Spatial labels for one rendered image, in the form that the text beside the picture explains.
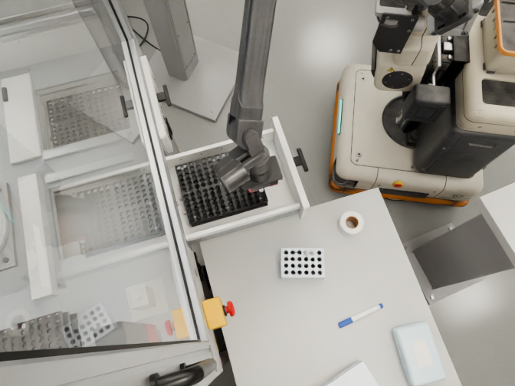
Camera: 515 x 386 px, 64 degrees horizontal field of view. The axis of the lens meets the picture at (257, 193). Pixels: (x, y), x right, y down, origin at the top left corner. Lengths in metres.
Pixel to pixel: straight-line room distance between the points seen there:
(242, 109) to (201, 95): 1.46
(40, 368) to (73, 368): 0.04
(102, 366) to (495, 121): 1.42
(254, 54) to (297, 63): 1.61
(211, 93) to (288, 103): 0.43
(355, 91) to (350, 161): 0.37
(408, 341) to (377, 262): 0.23
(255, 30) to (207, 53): 1.62
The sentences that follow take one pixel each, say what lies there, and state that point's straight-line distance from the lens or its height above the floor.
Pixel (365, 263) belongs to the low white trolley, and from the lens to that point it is 1.27.
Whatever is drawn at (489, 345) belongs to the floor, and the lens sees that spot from 2.23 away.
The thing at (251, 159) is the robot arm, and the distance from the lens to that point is 0.91.
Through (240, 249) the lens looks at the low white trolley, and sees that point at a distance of 1.24.
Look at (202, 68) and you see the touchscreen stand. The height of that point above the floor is 0.04.
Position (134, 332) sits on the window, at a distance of 0.49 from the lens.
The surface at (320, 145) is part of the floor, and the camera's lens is 2.21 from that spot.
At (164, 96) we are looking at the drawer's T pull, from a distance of 1.29.
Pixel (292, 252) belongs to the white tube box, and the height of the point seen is 0.77.
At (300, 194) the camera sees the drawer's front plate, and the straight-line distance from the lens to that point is 1.11.
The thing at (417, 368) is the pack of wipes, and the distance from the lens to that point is 1.24.
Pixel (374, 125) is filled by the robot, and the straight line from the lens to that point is 2.00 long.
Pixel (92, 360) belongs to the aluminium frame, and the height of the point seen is 1.67.
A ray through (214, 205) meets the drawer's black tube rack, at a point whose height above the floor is 0.90.
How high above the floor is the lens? 1.97
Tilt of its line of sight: 71 degrees down
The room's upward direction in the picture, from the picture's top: straight up
